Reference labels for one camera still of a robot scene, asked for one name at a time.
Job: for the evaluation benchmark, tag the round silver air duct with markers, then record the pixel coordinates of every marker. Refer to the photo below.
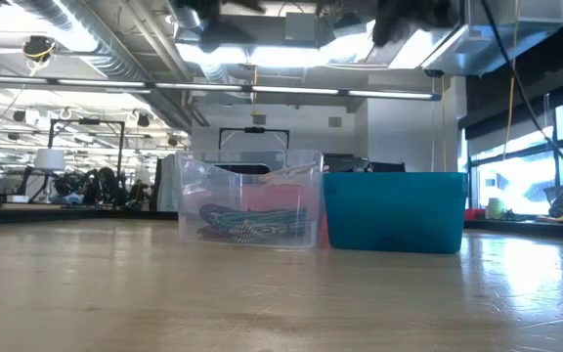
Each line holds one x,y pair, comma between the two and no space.
186,17

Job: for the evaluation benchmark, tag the low black frame stand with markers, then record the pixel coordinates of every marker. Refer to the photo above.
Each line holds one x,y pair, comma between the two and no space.
254,130

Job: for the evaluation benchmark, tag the small red box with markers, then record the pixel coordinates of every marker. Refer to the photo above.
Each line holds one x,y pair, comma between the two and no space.
473,214

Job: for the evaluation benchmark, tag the green cup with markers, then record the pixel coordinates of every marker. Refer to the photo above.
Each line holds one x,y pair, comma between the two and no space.
495,208

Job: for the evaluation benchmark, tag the teal plastic bin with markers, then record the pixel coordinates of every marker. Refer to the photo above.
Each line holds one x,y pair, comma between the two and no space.
394,215

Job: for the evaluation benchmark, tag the black background robot arm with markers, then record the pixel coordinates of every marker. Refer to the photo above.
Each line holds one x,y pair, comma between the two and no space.
100,186

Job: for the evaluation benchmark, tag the tall black frame stand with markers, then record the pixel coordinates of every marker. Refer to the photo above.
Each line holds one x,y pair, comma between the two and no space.
86,121

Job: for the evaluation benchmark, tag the clear plastic bin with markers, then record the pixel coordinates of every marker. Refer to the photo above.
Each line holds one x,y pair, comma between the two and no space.
193,195

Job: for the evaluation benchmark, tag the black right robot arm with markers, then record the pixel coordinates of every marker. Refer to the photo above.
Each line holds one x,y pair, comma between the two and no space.
403,19

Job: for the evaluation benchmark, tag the white shade table lamp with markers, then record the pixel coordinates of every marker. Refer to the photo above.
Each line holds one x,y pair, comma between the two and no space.
49,159

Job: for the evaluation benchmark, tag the long ceiling light bar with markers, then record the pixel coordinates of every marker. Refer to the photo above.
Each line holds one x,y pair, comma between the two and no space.
203,87

